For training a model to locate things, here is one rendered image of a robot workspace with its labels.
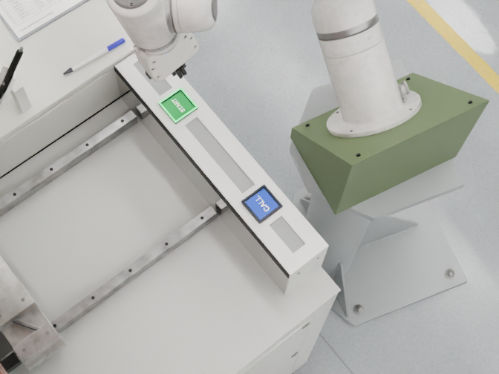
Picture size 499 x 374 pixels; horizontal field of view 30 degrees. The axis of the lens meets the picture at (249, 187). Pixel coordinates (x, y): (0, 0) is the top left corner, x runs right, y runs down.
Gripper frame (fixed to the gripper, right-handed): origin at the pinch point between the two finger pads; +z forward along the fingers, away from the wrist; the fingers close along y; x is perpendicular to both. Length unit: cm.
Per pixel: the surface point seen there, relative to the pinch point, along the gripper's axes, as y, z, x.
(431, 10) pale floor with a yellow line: 86, 132, 18
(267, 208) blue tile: -3.3, 14.8, -27.3
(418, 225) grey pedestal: 33, 120, -35
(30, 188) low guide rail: -36.7, 19.3, 8.1
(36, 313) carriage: -49, 14, -15
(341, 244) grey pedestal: 8, 77, -31
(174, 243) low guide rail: -21.3, 22.6, -18.7
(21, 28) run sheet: -17.7, 11.3, 32.7
